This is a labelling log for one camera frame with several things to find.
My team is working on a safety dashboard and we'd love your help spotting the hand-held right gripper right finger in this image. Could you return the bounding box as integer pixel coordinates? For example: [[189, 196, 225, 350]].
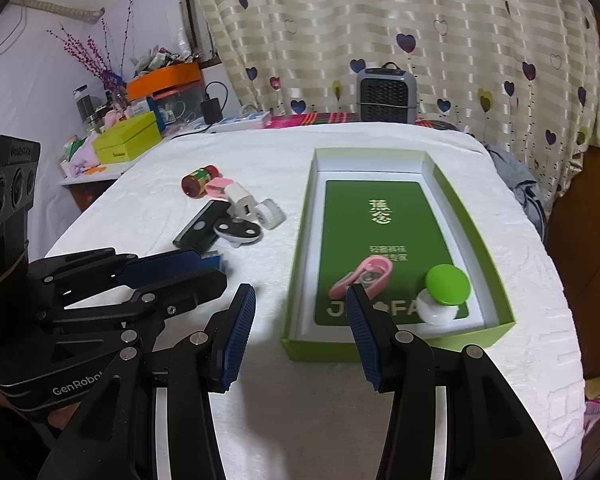
[[346, 285, 563, 480]]

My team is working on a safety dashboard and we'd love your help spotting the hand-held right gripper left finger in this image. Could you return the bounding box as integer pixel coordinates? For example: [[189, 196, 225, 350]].
[[37, 284, 257, 480]]

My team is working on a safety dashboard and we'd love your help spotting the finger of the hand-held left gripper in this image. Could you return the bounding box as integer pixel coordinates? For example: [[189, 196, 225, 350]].
[[36, 269, 228, 333], [27, 247, 225, 296]]

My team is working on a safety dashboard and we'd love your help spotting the silver lighter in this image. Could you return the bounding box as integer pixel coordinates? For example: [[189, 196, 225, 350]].
[[173, 200, 231, 251]]

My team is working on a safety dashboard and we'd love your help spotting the pink clip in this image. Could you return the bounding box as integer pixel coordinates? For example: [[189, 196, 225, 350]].
[[203, 178, 236, 202], [328, 256, 393, 298]]

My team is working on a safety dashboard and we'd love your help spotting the grey round opener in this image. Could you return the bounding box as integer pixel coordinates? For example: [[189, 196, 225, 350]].
[[213, 217, 264, 248]]

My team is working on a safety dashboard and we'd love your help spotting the green round pad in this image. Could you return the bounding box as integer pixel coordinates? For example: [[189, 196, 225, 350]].
[[414, 263, 470, 331]]

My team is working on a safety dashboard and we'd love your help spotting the green cardboard box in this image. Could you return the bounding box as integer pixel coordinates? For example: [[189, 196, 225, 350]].
[[281, 147, 516, 363]]

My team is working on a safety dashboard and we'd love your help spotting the pink cloth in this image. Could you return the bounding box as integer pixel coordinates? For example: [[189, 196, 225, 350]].
[[70, 145, 101, 176]]

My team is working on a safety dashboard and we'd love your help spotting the small red bottle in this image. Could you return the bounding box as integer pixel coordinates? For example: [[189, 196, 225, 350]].
[[181, 164, 218, 200]]

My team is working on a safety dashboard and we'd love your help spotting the white charger plug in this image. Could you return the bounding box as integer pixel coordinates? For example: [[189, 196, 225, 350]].
[[225, 183, 256, 221]]

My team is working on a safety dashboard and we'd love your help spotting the dark glass jar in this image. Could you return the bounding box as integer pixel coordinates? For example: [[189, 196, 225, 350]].
[[72, 85, 93, 123]]

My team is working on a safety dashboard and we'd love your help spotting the white ribbed wheel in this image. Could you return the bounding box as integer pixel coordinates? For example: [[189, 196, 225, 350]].
[[252, 200, 286, 231]]

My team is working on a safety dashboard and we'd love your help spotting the yellow-green box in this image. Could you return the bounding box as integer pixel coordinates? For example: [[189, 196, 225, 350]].
[[92, 111, 163, 165]]

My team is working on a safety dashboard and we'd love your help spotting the clear storage container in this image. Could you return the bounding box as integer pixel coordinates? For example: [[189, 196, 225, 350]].
[[147, 82, 206, 128]]

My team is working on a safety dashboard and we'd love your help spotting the white power strip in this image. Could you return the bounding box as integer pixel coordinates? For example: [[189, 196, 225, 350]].
[[207, 111, 273, 133]]

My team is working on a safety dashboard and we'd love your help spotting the orange lid storage box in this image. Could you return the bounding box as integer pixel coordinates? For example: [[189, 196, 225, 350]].
[[126, 62, 203, 101]]

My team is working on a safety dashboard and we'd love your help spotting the colourful plaid cloth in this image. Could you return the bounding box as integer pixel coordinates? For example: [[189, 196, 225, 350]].
[[267, 110, 461, 131]]

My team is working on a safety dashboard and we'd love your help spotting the grey cloth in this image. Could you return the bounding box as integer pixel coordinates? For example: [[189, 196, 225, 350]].
[[482, 142, 548, 241]]

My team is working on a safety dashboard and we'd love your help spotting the grey portable heater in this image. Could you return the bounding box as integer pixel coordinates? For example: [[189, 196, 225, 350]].
[[356, 62, 421, 123]]

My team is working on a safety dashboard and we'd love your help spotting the wooden wardrobe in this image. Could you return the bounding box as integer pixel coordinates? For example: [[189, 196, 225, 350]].
[[550, 10, 600, 376]]

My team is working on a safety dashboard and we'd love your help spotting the heart print curtain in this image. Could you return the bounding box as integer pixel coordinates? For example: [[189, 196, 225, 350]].
[[187, 0, 600, 221]]

